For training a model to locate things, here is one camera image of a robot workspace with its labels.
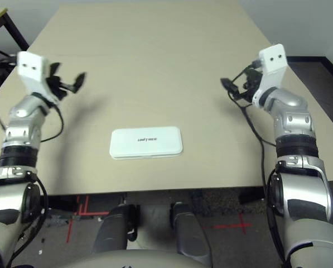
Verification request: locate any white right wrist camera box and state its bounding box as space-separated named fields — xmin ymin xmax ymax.
xmin=252 ymin=44 xmax=288 ymax=108

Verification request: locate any side table with dark legs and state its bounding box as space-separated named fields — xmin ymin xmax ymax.
xmin=0 ymin=7 xmax=30 ymax=52

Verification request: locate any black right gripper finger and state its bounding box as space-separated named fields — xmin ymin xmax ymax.
xmin=220 ymin=79 xmax=238 ymax=93
xmin=246 ymin=64 xmax=263 ymax=78

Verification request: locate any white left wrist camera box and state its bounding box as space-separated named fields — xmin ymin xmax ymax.
xmin=17 ymin=51 xmax=60 ymax=106

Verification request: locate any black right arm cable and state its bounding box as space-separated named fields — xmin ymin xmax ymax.
xmin=227 ymin=92 xmax=278 ymax=202

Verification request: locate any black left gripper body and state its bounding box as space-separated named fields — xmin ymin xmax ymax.
xmin=46 ymin=75 xmax=74 ymax=100

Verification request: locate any grey robot leg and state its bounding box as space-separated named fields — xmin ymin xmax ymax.
xmin=170 ymin=202 xmax=214 ymax=266
xmin=93 ymin=203 xmax=141 ymax=252

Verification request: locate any grey robot torso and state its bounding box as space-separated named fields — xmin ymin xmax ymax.
xmin=62 ymin=250 xmax=211 ymax=268

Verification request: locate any grey left robot leg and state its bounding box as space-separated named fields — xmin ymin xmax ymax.
xmin=93 ymin=203 xmax=141 ymax=252

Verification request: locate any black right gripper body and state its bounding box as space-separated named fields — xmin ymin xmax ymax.
xmin=238 ymin=73 xmax=263 ymax=103

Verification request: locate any grey right robot leg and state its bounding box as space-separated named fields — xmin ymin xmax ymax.
xmin=170 ymin=202 xmax=214 ymax=266

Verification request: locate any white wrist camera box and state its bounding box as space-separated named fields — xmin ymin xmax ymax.
xmin=252 ymin=44 xmax=288 ymax=108
xmin=17 ymin=51 xmax=60 ymax=106

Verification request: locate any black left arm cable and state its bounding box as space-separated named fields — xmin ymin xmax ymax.
xmin=0 ymin=55 xmax=65 ymax=143

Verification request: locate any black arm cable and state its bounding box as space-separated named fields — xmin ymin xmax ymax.
xmin=0 ymin=55 xmax=65 ymax=143
xmin=227 ymin=92 xmax=278 ymax=202

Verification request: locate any white plastic pencil case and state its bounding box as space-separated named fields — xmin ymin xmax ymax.
xmin=109 ymin=126 xmax=184 ymax=160

